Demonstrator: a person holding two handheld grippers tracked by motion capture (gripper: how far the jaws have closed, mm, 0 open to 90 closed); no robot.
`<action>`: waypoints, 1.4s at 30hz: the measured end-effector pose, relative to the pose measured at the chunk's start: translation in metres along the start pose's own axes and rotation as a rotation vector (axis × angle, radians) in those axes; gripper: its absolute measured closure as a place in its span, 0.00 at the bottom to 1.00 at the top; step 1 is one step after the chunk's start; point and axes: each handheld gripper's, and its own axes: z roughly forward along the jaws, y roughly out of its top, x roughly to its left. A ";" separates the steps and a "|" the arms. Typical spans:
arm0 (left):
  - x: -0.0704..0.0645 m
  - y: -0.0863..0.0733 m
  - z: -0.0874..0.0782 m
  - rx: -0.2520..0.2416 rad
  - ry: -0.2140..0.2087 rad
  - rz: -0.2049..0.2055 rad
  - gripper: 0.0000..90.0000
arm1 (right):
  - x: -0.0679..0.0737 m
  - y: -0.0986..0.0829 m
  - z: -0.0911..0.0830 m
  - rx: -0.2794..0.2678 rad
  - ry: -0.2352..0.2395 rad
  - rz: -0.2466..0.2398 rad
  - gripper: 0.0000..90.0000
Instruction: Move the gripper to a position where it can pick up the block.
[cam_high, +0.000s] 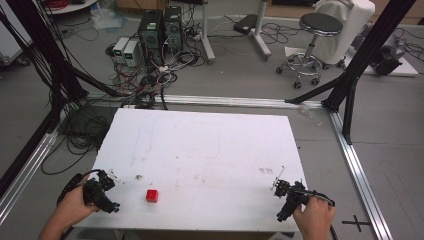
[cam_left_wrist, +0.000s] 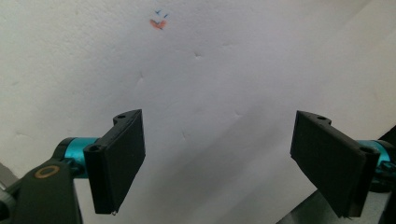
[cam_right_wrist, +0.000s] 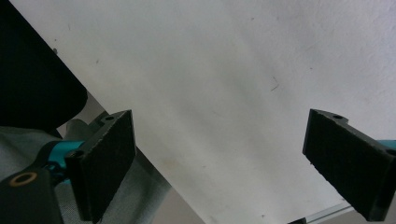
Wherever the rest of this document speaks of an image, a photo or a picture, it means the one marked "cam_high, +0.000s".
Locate black frame brace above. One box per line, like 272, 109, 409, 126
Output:
341, 77, 360, 146

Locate black round swivel stool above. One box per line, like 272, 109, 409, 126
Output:
275, 12, 344, 90

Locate clear plastic bag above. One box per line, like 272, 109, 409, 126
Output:
90, 6, 129, 32

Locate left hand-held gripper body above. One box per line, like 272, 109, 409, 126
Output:
82, 175, 121, 215

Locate small red cube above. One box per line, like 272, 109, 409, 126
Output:
145, 188, 160, 204

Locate white round table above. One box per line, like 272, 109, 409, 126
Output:
42, 0, 100, 16

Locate right hand-held gripper black cable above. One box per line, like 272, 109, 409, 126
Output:
303, 188, 340, 240

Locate red coiled cable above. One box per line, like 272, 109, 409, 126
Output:
43, 0, 70, 10

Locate person's left hand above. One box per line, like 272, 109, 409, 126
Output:
55, 175, 101, 229

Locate tangle of mixed cables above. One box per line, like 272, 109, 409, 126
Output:
105, 43, 203, 111

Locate black low frame bar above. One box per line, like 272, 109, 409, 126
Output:
0, 109, 55, 200

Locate flat black box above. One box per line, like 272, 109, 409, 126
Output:
232, 13, 259, 36

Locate black cable bundle on floor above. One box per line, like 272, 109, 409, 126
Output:
40, 99, 120, 176

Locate white cloth cover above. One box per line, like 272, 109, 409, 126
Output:
312, 0, 376, 66

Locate black frame post with cables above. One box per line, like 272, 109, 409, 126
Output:
0, 0, 125, 135

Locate white floor board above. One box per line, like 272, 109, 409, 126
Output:
343, 53, 420, 78

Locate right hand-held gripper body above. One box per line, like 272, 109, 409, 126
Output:
275, 181, 310, 223

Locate black machine on board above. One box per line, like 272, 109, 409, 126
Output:
370, 33, 408, 77

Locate grey bench power supply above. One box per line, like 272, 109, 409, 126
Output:
122, 39, 140, 68
112, 36, 130, 58

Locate person's right hand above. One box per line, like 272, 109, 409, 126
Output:
292, 195, 336, 240

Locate black computer tower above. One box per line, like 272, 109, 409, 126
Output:
163, 5, 184, 54
137, 9, 165, 66

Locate white table leg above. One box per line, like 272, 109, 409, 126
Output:
251, 0, 273, 62
199, 0, 217, 65

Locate aluminium floor rail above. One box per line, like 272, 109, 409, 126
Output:
0, 129, 66, 226
327, 111, 395, 240
85, 92, 325, 110

